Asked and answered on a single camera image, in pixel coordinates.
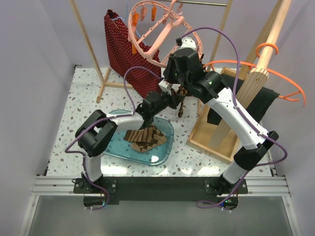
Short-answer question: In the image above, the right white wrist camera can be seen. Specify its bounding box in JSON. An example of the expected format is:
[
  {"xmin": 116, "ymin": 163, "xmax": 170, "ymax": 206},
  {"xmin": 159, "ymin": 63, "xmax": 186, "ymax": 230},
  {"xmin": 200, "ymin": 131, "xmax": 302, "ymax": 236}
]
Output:
[{"xmin": 176, "ymin": 37, "xmax": 197, "ymax": 51}]

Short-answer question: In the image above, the aluminium rail frame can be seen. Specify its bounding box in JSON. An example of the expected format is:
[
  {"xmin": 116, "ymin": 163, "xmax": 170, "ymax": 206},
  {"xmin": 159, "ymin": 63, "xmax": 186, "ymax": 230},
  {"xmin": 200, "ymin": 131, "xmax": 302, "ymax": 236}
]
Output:
[{"xmin": 18, "ymin": 159, "xmax": 293, "ymax": 236}]

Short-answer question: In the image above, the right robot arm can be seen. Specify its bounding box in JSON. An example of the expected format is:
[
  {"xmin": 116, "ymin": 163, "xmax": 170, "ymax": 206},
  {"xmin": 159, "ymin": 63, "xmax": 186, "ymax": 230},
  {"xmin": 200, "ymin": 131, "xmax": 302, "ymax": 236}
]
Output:
[{"xmin": 163, "ymin": 48, "xmax": 279, "ymax": 193}]

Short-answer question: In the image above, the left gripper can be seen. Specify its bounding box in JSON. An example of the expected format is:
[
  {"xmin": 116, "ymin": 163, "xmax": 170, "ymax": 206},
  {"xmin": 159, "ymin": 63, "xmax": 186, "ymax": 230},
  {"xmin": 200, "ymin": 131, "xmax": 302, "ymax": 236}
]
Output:
[{"xmin": 151, "ymin": 88, "xmax": 185, "ymax": 117}]

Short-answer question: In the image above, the purple cable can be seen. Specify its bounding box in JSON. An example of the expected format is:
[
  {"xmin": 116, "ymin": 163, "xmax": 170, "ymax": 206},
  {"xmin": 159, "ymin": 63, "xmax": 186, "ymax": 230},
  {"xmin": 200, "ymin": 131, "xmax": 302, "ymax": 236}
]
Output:
[
  {"xmin": 176, "ymin": 26, "xmax": 288, "ymax": 210},
  {"xmin": 64, "ymin": 65, "xmax": 164, "ymax": 211}
]

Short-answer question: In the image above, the blue transparent plastic basin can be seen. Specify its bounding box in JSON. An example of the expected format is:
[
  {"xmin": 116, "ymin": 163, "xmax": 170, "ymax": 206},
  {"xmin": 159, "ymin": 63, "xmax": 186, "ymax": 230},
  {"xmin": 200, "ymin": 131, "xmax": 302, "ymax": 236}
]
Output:
[{"xmin": 104, "ymin": 117, "xmax": 174, "ymax": 166}]

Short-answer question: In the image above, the pink round clip hanger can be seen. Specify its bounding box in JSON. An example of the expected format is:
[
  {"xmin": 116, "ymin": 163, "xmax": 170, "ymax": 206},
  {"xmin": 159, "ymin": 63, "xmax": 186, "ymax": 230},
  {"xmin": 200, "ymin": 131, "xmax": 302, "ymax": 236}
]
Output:
[{"xmin": 127, "ymin": 0, "xmax": 203, "ymax": 68}]

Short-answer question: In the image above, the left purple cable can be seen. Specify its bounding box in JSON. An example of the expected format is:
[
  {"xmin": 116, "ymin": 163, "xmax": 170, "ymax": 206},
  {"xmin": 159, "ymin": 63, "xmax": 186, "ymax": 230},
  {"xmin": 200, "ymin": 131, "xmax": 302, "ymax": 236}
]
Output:
[{"xmin": 64, "ymin": 65, "xmax": 164, "ymax": 211}]

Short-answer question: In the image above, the black garment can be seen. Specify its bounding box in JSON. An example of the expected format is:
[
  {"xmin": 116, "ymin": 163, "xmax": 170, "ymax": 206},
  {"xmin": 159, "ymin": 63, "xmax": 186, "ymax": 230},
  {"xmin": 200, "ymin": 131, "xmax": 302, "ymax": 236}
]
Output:
[{"xmin": 203, "ymin": 72, "xmax": 279, "ymax": 125}]

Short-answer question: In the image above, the beige brown argyle sock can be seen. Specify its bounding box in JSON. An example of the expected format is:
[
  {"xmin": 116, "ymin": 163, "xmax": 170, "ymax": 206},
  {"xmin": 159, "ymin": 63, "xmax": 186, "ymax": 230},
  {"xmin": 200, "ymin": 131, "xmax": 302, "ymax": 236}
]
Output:
[{"xmin": 131, "ymin": 125, "xmax": 167, "ymax": 153}]

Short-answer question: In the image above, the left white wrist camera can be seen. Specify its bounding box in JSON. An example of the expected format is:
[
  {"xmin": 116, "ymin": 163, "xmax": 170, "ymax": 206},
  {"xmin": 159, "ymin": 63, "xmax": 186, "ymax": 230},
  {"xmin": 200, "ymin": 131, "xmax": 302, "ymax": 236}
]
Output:
[{"xmin": 158, "ymin": 79, "xmax": 172, "ymax": 95}]

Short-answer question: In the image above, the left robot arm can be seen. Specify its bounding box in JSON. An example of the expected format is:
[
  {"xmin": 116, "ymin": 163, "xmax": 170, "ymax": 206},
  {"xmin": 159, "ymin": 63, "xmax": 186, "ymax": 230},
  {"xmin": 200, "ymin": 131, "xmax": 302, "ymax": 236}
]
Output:
[{"xmin": 74, "ymin": 90, "xmax": 185, "ymax": 193}]

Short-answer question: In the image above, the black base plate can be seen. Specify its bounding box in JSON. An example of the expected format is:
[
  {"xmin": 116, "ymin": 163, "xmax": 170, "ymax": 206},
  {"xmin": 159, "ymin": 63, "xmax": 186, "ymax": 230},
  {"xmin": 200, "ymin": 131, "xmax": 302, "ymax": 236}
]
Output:
[{"xmin": 73, "ymin": 176, "xmax": 247, "ymax": 209}]

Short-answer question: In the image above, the orange plastic hanger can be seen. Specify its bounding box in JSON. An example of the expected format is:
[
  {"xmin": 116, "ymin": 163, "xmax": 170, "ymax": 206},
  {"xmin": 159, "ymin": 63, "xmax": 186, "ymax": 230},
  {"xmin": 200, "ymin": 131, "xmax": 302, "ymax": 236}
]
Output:
[{"xmin": 203, "ymin": 42, "xmax": 307, "ymax": 107}]

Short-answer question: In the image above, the red polka dot garment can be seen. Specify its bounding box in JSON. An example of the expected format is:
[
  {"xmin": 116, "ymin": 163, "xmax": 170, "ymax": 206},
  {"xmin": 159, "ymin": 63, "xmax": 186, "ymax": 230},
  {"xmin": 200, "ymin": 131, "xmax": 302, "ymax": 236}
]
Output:
[{"xmin": 104, "ymin": 9, "xmax": 161, "ymax": 98}]

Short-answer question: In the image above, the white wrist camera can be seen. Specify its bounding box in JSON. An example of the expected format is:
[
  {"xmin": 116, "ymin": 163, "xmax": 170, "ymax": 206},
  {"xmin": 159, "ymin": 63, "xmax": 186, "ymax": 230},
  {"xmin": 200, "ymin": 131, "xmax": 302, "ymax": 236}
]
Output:
[
  {"xmin": 158, "ymin": 79, "xmax": 172, "ymax": 95},
  {"xmin": 176, "ymin": 37, "xmax": 197, "ymax": 51}
]

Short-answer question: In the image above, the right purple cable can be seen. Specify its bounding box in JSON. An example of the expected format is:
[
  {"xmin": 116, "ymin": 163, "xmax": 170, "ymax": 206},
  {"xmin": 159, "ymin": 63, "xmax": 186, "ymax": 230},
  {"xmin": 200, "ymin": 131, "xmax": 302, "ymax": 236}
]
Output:
[{"xmin": 176, "ymin": 26, "xmax": 288, "ymax": 210}]

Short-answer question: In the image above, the light blue hanger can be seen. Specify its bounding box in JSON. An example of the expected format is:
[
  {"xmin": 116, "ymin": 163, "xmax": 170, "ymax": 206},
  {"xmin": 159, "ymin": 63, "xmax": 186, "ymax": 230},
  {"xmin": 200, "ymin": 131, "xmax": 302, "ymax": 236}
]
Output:
[{"xmin": 111, "ymin": 0, "xmax": 147, "ymax": 46}]

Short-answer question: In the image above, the wooden clothes rack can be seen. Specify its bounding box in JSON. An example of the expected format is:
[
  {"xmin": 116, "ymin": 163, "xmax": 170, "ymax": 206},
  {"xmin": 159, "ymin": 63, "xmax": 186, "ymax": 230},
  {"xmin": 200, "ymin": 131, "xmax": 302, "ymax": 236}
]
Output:
[{"xmin": 70, "ymin": 0, "xmax": 298, "ymax": 166}]

